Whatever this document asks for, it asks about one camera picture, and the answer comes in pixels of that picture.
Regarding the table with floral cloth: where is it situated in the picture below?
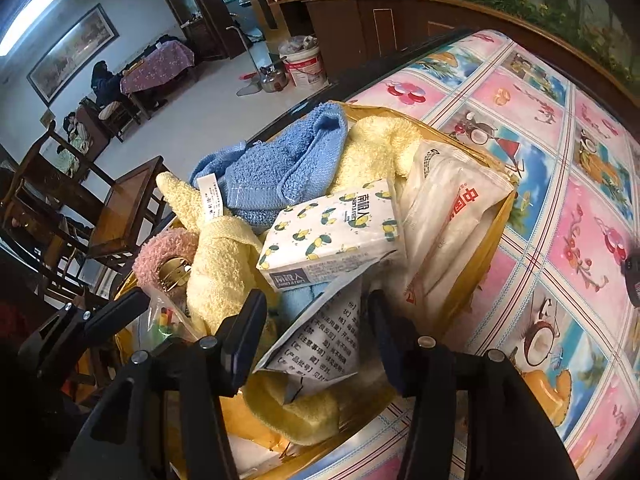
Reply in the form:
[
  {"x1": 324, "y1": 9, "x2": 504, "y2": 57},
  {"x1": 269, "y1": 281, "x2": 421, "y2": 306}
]
[{"x1": 119, "y1": 39, "x2": 197, "y2": 112}]

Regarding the metal kettle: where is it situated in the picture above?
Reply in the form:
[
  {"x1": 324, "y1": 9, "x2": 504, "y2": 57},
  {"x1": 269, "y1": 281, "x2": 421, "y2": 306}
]
[{"x1": 256, "y1": 64, "x2": 289, "y2": 94}]

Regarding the small yellow towel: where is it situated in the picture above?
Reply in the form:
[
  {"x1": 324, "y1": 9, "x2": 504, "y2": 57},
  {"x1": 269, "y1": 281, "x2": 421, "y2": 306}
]
[{"x1": 154, "y1": 171, "x2": 282, "y2": 332}]

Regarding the clear bag of colourful bits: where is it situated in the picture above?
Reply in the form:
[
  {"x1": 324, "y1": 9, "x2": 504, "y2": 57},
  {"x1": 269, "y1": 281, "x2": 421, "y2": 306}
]
[{"x1": 126, "y1": 294, "x2": 202, "y2": 347}]

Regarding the cardboard box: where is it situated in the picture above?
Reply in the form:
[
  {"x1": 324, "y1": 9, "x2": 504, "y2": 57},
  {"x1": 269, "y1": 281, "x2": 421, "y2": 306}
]
[{"x1": 114, "y1": 101, "x2": 517, "y2": 480}]

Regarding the wooden chair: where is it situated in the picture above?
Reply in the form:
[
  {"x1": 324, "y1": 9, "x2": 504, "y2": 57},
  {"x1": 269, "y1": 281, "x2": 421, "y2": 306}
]
[{"x1": 0, "y1": 119, "x2": 172, "y2": 282}]

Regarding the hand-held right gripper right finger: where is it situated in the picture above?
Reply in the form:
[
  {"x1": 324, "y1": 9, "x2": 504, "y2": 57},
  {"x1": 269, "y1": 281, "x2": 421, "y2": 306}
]
[{"x1": 369, "y1": 291, "x2": 581, "y2": 480}]

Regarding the pink fluffy hair clip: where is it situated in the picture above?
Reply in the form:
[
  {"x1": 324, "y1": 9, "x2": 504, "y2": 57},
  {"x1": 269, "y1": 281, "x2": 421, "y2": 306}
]
[{"x1": 133, "y1": 227, "x2": 202, "y2": 292}]

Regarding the framed wall painting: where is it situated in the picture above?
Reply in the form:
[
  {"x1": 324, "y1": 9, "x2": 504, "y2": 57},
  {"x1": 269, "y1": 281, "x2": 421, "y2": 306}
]
[{"x1": 26, "y1": 3, "x2": 121, "y2": 107}]

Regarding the large yellow towel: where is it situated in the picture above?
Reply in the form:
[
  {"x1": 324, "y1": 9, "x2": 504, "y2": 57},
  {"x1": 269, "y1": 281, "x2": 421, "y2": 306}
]
[{"x1": 334, "y1": 114, "x2": 437, "y2": 192}]

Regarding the lemon print tissue pack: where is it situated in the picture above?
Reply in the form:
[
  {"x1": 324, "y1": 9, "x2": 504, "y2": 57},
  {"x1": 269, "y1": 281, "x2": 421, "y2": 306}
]
[{"x1": 255, "y1": 176, "x2": 407, "y2": 294}]

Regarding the white printed sachet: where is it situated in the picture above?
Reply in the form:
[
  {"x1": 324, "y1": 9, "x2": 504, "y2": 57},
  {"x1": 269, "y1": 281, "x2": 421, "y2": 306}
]
[{"x1": 251, "y1": 279, "x2": 372, "y2": 404}]

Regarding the dark wooden cabinet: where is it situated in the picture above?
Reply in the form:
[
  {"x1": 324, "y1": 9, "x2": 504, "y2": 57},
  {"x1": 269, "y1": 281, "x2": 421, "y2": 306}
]
[{"x1": 269, "y1": 0, "x2": 640, "y2": 112}]

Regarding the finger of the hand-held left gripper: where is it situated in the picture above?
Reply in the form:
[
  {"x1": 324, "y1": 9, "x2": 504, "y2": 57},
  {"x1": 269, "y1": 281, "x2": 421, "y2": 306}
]
[{"x1": 20, "y1": 287, "x2": 152, "y2": 377}]

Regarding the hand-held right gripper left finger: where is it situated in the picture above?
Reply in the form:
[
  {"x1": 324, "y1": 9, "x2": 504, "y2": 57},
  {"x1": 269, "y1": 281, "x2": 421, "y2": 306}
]
[{"x1": 57, "y1": 289, "x2": 268, "y2": 480}]

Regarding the blue towel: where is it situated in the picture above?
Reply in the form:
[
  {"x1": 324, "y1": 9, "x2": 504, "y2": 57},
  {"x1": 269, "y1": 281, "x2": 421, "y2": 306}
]
[{"x1": 189, "y1": 101, "x2": 352, "y2": 227}]

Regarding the white plastic bag red print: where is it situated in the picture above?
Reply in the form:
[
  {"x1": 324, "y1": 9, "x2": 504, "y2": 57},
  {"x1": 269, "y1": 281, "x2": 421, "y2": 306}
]
[{"x1": 399, "y1": 139, "x2": 517, "y2": 307}]

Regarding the white plastic bucket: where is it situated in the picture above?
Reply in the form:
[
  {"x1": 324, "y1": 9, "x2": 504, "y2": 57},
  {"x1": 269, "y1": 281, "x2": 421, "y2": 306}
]
[{"x1": 281, "y1": 44, "x2": 329, "y2": 92}]

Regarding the fluorescent ceiling light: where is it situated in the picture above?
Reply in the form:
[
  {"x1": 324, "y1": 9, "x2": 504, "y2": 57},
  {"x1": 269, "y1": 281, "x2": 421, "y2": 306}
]
[{"x1": 0, "y1": 0, "x2": 57, "y2": 57}]

